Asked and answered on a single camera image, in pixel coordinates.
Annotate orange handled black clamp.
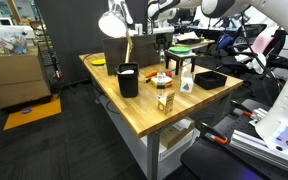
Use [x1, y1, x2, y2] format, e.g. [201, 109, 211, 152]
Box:
[230, 99, 257, 118]
[199, 122, 229, 146]

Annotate white crumpled cloth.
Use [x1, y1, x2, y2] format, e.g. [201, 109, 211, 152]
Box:
[234, 49, 268, 75]

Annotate small wooden block box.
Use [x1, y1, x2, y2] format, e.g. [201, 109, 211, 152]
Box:
[157, 90, 176, 115]

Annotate brown cardboard box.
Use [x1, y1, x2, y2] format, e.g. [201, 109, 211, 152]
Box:
[159, 117, 196, 150]

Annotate green round plate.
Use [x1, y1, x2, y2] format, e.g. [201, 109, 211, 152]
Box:
[168, 46, 192, 54]

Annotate clear plastic cup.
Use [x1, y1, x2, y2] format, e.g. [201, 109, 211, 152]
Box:
[159, 49, 168, 64]

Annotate clear plastic storage bin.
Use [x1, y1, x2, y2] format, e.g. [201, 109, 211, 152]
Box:
[0, 24, 28, 56]

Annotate black partition curtain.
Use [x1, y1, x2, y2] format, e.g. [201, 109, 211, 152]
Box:
[33, 0, 148, 86]

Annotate yellow round disc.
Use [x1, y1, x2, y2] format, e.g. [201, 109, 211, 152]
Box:
[90, 58, 107, 66]

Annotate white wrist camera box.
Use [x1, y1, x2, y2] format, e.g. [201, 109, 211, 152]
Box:
[152, 26, 175, 34]

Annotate pink chair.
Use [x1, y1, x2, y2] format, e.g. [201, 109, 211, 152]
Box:
[250, 34, 275, 54]

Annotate background wooden table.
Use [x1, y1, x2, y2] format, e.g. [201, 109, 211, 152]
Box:
[175, 31, 216, 49]

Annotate orange floor mat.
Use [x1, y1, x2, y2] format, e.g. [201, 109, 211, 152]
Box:
[3, 98, 63, 131]

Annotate black perforated mounting table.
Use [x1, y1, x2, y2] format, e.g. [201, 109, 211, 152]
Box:
[180, 98, 288, 180]

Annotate black office chair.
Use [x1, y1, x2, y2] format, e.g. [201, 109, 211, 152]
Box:
[217, 23, 285, 88]

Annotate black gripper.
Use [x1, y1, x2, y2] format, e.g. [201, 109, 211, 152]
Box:
[154, 32, 174, 56]

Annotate black trash bin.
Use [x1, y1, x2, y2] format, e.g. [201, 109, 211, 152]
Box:
[116, 62, 140, 99]

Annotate gray metal table frame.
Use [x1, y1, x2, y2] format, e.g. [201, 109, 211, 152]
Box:
[93, 79, 238, 180]

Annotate blue backpack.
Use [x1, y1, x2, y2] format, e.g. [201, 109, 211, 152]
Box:
[216, 33, 235, 53]

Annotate orange toy carrot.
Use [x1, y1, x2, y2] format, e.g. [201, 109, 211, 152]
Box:
[145, 70, 158, 79]

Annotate white printed carton box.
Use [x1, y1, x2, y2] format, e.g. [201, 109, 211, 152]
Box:
[179, 67, 195, 94]

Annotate aluminium rail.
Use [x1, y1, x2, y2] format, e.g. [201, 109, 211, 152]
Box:
[229, 129, 288, 176]

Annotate black drawer tray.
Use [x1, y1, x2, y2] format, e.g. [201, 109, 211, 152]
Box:
[193, 70, 228, 91]

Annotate toy bread slice stack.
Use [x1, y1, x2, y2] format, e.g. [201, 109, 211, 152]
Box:
[150, 75, 174, 89]

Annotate small dark wooden stand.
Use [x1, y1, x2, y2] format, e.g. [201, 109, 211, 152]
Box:
[164, 50, 198, 76]

